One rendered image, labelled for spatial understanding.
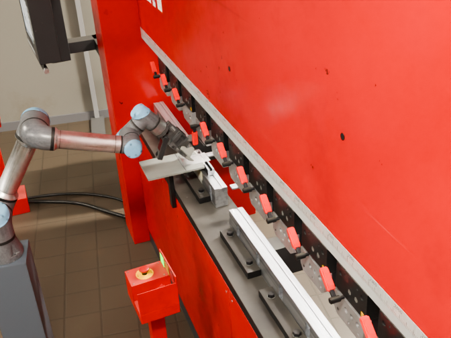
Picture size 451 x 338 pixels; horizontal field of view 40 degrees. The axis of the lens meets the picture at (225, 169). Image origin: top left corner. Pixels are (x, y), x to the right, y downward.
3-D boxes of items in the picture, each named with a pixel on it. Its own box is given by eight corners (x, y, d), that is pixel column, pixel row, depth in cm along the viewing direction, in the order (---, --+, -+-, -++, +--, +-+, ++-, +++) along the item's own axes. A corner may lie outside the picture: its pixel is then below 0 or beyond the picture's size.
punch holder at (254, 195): (249, 201, 217) (247, 160, 209) (271, 196, 220) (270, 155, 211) (266, 223, 205) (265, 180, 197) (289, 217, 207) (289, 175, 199)
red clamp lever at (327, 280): (319, 267, 161) (331, 304, 158) (332, 263, 162) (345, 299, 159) (316, 269, 162) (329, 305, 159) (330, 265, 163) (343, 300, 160)
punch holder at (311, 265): (300, 266, 184) (301, 220, 176) (325, 259, 187) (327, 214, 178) (324, 297, 172) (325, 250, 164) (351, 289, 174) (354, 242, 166)
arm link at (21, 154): (-22, 222, 261) (25, 113, 244) (-18, 204, 274) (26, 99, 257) (7, 231, 266) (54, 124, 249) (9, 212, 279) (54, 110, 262)
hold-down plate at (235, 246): (219, 236, 251) (219, 230, 250) (232, 233, 253) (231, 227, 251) (247, 279, 226) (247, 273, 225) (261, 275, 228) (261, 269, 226)
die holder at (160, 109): (154, 117, 356) (152, 102, 351) (164, 115, 358) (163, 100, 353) (179, 154, 315) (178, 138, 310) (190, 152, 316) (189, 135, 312)
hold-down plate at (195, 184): (180, 174, 298) (179, 168, 296) (190, 171, 299) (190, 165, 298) (199, 204, 273) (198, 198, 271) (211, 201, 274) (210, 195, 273)
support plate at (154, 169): (139, 163, 285) (138, 161, 284) (192, 151, 292) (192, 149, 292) (148, 181, 270) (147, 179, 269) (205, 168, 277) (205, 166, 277)
